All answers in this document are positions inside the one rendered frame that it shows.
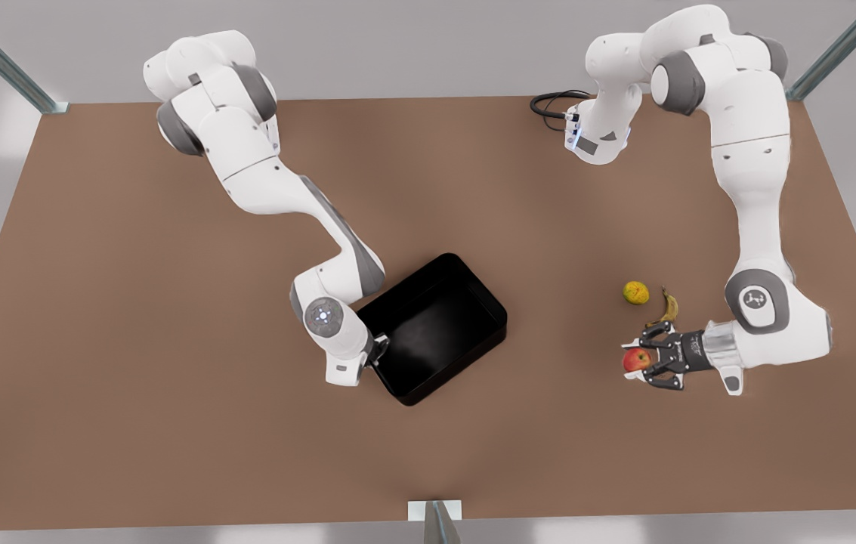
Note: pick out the red apple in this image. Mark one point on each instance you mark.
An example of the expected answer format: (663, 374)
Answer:
(635, 360)

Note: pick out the black storage box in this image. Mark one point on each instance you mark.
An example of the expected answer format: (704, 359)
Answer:
(435, 326)

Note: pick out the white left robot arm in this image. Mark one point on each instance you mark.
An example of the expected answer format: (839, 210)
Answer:
(752, 174)

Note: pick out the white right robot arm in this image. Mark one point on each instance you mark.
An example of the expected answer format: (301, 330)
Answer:
(254, 162)

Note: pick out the yellow banana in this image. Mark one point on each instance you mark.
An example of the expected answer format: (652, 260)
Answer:
(670, 307)

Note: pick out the yellow-green pear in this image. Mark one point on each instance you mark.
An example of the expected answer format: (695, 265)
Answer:
(636, 292)

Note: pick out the silver frame post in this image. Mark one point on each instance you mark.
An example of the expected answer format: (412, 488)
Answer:
(839, 49)
(439, 523)
(1, 59)

